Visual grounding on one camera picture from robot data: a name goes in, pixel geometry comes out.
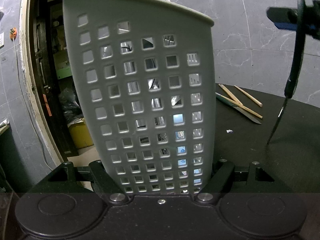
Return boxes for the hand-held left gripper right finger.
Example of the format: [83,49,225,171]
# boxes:
[195,159,294,204]

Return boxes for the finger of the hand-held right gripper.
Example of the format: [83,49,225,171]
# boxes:
[266,6,299,30]
[305,4,320,40]

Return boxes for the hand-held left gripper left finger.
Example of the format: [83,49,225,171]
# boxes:
[27,160,126,204]

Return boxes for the dark green scissors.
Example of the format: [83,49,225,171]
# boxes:
[267,0,307,145]

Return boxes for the green handled knife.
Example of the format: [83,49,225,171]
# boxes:
[215,92,262,125]

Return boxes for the plain wooden chopstick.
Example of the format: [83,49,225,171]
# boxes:
[234,85,263,107]
[221,95,263,119]

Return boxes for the wooden chopstick purple band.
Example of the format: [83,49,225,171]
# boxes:
[219,84,243,105]

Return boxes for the white perforated plastic basket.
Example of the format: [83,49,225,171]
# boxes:
[59,0,216,197]

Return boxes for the yellow bucket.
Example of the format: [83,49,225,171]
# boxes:
[67,122,95,149]

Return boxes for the dark plastic bag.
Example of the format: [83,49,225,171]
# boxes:
[59,87,84,122]

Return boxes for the green box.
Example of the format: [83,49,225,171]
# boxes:
[56,67,73,80]

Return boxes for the dark wooden door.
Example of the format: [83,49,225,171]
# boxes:
[34,0,78,157]

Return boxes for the storage shelving unit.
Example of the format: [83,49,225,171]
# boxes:
[49,0,75,80]

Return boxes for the thin wall cable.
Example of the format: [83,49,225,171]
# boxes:
[14,40,52,167]

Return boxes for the pale door frame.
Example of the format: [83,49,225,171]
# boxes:
[19,0,68,162]

